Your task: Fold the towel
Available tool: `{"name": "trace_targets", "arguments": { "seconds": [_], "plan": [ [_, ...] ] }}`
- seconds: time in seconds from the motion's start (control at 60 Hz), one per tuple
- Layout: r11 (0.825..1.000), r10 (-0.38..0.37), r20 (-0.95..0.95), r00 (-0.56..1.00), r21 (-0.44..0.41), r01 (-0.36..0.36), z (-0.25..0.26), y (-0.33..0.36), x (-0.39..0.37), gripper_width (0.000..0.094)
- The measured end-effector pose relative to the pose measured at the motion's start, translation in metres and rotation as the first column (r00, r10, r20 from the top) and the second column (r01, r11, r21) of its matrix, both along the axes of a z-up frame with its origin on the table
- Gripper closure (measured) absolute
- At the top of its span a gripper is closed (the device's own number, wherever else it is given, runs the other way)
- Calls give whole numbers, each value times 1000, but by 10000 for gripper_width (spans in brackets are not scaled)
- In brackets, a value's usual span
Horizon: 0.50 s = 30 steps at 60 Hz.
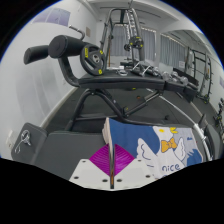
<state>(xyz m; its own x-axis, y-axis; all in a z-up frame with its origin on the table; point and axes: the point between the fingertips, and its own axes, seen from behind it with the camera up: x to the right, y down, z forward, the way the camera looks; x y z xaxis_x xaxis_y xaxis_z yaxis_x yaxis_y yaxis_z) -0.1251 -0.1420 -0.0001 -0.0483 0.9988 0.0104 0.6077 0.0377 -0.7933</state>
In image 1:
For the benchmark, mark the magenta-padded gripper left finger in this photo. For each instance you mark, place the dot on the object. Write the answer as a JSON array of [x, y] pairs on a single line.
[[98, 166]]

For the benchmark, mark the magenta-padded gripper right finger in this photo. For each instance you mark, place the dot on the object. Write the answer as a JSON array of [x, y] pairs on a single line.
[[125, 166]]

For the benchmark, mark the blue white cartoon print towel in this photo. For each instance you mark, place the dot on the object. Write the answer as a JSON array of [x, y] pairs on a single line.
[[146, 136]]

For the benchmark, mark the black padded weight bench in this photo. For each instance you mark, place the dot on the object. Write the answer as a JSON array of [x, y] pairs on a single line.
[[66, 150]]

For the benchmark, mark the silver spring barbell collar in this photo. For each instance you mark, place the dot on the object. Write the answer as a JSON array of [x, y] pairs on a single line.
[[23, 140]]

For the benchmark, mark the silver barbell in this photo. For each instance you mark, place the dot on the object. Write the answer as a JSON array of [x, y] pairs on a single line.
[[201, 140]]

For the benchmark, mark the black roller-pad exercise bench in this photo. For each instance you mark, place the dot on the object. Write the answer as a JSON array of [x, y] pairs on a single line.
[[120, 81]]

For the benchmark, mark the black bench seat pad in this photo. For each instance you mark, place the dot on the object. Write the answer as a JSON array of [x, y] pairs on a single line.
[[215, 136]]

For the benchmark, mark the group of chrome dumbbells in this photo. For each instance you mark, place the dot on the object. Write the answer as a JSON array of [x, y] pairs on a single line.
[[176, 77]]

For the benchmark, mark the black yellow-marked weight plate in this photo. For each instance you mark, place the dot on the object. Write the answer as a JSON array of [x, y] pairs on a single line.
[[93, 60], [136, 41]]

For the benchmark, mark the black exercise machine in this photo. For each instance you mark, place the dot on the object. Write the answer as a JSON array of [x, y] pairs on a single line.
[[220, 113]]

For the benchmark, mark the grey window curtain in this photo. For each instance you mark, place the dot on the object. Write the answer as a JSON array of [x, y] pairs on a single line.
[[173, 51], [150, 43]]

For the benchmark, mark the white wall socket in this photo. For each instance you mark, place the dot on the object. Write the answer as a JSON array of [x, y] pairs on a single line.
[[9, 138]]

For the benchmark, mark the small purple wall poster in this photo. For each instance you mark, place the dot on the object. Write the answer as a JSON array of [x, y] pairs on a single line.
[[221, 82]]

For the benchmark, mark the small brown wall plaque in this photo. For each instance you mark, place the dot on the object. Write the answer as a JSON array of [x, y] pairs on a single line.
[[88, 31]]

